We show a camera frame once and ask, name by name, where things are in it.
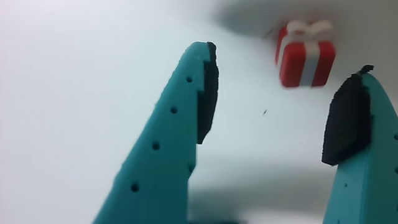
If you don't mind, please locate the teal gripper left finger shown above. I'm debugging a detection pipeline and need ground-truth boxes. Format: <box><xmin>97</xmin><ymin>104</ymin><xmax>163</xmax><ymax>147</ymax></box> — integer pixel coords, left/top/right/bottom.
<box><xmin>92</xmin><ymin>41</ymin><xmax>220</xmax><ymax>224</ymax></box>

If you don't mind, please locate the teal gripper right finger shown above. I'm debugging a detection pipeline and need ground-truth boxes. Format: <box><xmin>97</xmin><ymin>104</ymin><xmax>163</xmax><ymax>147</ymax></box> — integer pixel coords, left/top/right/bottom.
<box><xmin>321</xmin><ymin>64</ymin><xmax>398</xmax><ymax>224</ymax></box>

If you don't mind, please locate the red white gift cube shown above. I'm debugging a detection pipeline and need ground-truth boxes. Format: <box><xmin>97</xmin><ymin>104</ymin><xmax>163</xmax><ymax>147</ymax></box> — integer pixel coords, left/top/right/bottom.
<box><xmin>274</xmin><ymin>19</ymin><xmax>338</xmax><ymax>89</ymax></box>

